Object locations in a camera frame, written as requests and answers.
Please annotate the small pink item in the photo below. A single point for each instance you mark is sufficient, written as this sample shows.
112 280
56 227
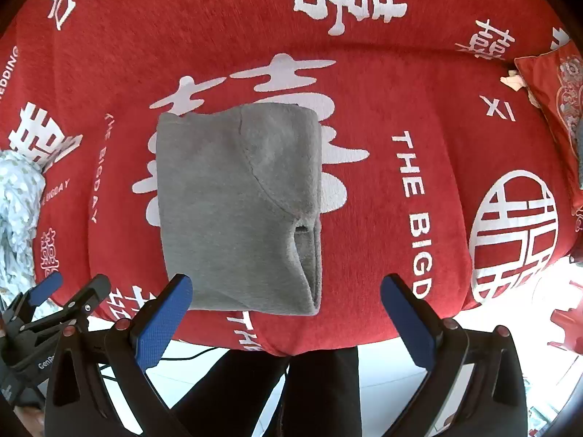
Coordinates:
512 81

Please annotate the white patterned cloth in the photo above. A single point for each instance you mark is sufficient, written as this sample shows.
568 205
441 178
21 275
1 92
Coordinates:
18 200

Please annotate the red patterned cushion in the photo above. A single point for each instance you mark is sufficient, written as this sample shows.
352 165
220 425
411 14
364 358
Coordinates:
555 91

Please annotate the grey-blue cloth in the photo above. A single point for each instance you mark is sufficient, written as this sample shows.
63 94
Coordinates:
580 145

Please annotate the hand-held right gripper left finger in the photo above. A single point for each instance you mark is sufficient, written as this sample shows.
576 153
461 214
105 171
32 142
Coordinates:
164 323

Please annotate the red printed blanket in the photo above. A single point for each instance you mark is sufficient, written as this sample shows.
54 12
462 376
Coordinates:
387 77

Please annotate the person's black pants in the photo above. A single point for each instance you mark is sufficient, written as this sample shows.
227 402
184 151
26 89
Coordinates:
273 396

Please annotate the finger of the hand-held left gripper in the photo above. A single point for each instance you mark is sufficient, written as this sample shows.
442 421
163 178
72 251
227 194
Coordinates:
45 286
84 300

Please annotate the grey sweater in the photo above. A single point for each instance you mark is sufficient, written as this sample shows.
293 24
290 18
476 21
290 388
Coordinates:
227 214

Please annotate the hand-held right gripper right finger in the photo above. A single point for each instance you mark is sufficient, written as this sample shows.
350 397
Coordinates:
407 323

